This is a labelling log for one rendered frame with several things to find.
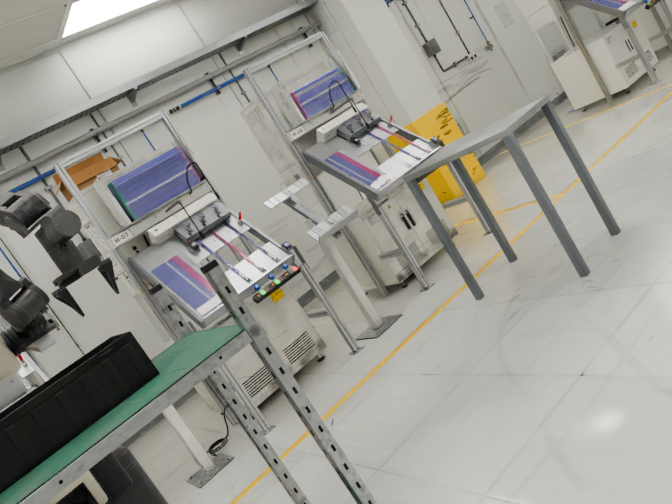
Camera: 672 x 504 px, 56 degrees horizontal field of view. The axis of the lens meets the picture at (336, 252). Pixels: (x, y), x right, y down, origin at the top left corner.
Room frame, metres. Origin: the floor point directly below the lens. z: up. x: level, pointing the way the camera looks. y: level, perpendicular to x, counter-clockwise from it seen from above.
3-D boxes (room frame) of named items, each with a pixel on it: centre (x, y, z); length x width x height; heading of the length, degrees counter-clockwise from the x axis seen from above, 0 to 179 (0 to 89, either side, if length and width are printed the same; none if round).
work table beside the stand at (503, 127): (3.28, -0.91, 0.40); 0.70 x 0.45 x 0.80; 38
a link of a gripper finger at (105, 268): (1.44, 0.48, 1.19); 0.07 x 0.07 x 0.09; 32
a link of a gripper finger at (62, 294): (1.41, 0.53, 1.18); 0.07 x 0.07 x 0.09; 32
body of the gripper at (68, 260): (1.42, 0.50, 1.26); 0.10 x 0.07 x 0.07; 122
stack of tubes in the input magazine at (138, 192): (4.08, 0.73, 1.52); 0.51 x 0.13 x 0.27; 120
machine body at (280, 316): (4.15, 0.84, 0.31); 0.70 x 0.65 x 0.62; 120
